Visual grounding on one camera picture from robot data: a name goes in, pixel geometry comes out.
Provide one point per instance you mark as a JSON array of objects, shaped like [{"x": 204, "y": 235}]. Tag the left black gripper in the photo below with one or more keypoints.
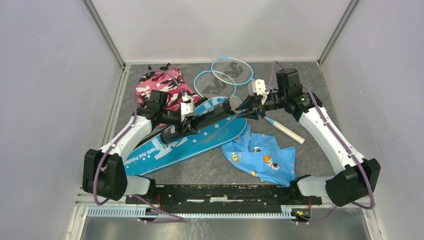
[{"x": 187, "y": 130}]

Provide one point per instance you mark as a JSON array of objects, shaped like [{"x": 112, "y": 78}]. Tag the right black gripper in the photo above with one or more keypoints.
[{"x": 249, "y": 103}]

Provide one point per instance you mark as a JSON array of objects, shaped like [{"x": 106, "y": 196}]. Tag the clear plastic tube lid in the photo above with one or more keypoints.
[{"x": 234, "y": 102}]

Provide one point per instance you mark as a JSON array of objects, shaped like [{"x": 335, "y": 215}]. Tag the black shuttlecock tube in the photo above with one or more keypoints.
[{"x": 208, "y": 117}]

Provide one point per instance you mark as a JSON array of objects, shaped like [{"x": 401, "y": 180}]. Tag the blue sport racket bag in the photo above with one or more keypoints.
[{"x": 153, "y": 155}]

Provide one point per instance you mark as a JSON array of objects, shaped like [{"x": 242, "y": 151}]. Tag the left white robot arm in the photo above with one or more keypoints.
[{"x": 104, "y": 173}]

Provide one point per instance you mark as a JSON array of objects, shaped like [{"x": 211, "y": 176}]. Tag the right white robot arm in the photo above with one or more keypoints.
[{"x": 355, "y": 176}]

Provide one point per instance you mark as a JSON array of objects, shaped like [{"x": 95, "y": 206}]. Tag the rear blue badminton racket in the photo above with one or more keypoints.
[{"x": 232, "y": 71}]

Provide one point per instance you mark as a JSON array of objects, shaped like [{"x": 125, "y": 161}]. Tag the blue badminton racket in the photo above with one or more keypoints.
[
  {"x": 232, "y": 71},
  {"x": 206, "y": 84}
]

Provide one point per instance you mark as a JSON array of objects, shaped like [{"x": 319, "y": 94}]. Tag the front blue badminton racket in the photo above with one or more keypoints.
[{"x": 206, "y": 84}]

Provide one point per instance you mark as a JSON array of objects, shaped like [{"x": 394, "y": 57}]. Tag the blue astronaut print cloth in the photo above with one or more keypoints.
[{"x": 261, "y": 156}]

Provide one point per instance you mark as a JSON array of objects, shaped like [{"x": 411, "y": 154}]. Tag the pink camouflage shorts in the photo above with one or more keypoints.
[{"x": 165, "y": 80}]

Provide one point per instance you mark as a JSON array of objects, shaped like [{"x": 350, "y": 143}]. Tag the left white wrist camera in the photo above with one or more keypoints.
[{"x": 187, "y": 107}]

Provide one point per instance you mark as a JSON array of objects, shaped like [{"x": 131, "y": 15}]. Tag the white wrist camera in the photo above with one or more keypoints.
[
  {"x": 257, "y": 88},
  {"x": 187, "y": 107}
]

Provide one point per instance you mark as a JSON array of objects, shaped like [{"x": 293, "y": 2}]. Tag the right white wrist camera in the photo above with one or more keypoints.
[{"x": 257, "y": 88}]

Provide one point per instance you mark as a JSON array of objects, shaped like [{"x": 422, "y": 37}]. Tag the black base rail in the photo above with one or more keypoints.
[{"x": 176, "y": 202}]

